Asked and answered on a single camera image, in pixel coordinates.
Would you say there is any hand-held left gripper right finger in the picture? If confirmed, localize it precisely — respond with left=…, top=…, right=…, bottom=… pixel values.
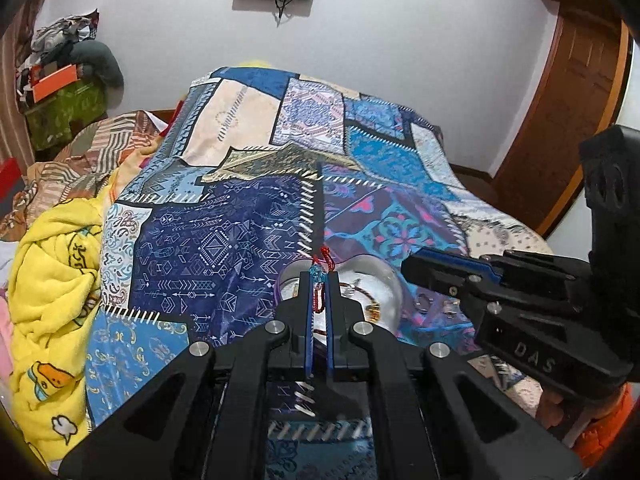
left=322, top=270, right=584, bottom=480

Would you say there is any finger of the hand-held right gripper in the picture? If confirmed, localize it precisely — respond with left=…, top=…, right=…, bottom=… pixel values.
left=401, top=254, right=503, bottom=318
left=417, top=246, right=593, bottom=292

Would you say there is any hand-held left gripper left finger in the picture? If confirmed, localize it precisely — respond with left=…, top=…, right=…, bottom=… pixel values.
left=57, top=270, right=321, bottom=480

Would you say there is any red braided cord bracelet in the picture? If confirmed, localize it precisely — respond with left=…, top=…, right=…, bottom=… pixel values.
left=310, top=246, right=335, bottom=343

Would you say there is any clear plastic bowl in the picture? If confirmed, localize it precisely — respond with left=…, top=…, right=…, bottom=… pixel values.
left=276, top=257, right=404, bottom=348

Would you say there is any person's right forearm orange sleeve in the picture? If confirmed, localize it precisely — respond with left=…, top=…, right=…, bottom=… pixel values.
left=572, top=382, right=637, bottom=470

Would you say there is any person's right hand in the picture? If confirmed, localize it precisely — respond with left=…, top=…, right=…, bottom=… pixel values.
left=540, top=387, right=583, bottom=445

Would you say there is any blue patchwork blanket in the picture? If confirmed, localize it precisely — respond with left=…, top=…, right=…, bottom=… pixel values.
left=85, top=65, right=556, bottom=480

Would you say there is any wooden door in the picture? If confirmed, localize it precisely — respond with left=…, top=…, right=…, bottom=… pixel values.
left=492, top=0, right=636, bottom=236

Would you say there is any yellow cartoon blanket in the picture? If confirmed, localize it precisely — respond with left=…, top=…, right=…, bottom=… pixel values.
left=9, top=170, right=121, bottom=476

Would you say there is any brown striped blanket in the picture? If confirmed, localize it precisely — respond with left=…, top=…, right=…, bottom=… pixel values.
left=0, top=109, right=173, bottom=243

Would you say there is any green patterned box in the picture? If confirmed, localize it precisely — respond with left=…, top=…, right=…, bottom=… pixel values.
left=24, top=77, right=108, bottom=152

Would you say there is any orange flat box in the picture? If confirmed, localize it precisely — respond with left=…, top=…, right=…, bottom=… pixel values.
left=31, top=64, right=80, bottom=103

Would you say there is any pile of clothes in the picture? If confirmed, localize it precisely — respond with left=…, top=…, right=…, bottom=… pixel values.
left=15, top=9, right=101, bottom=101

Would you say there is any brown beaded bracelet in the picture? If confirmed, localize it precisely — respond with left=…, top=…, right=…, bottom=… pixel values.
left=342, top=281, right=383, bottom=322

